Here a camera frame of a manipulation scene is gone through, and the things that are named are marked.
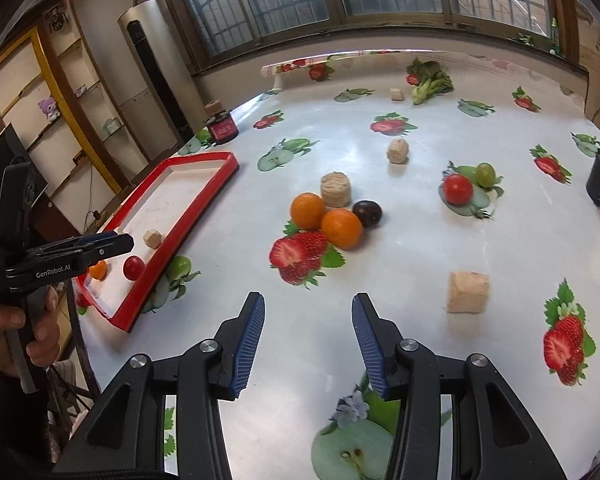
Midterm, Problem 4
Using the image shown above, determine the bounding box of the red tomato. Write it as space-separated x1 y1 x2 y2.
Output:
122 256 145 282

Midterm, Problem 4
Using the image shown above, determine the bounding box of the beige foam block small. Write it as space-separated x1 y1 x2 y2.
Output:
143 229 162 249

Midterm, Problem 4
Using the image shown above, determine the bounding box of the orange of pair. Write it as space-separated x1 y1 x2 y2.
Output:
290 193 326 231
321 209 364 250

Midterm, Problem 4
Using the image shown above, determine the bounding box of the red tomato mid table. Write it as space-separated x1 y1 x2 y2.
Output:
442 174 474 206

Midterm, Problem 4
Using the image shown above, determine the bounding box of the green grape fruit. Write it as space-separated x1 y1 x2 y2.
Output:
475 162 496 188

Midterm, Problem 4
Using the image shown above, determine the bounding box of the person's left hand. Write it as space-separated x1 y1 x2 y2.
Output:
0 285 62 378

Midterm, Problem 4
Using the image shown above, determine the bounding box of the red rimmed white tray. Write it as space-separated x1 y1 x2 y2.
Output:
74 152 238 332

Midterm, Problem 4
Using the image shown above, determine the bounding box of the purple plush toy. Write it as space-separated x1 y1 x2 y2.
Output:
38 96 61 122

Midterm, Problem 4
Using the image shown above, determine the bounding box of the white tower air conditioner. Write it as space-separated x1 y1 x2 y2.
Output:
118 0 207 144

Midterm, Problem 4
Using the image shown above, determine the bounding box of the large beige foam block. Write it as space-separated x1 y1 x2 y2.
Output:
446 271 490 314

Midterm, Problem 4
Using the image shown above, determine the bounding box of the dark jar red label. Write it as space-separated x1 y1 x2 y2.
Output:
204 100 239 144

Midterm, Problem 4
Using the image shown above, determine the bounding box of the beige foam cylinder upright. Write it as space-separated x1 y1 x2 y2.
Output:
321 171 351 208

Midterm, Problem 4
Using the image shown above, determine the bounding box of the fruit print tablecloth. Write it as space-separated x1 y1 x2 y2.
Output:
82 58 600 479

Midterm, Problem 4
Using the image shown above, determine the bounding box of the dark purple plum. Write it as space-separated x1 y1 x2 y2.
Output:
352 200 382 229

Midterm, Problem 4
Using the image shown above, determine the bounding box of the barred window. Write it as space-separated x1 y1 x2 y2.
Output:
166 0 580 70

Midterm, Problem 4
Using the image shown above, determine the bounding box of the beige foam cylinder far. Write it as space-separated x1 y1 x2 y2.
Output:
387 138 410 165

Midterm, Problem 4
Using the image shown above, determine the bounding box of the small beige cube far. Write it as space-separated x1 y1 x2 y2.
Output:
390 88 404 101

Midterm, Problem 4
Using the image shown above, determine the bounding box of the green leafy vegetable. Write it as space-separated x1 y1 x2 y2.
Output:
406 58 454 105

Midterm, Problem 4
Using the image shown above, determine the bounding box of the green bottle on sill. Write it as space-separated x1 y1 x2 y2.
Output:
550 18 562 56

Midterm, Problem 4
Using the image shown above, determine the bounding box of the wooden wall shelf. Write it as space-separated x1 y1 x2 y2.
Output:
0 0 150 233

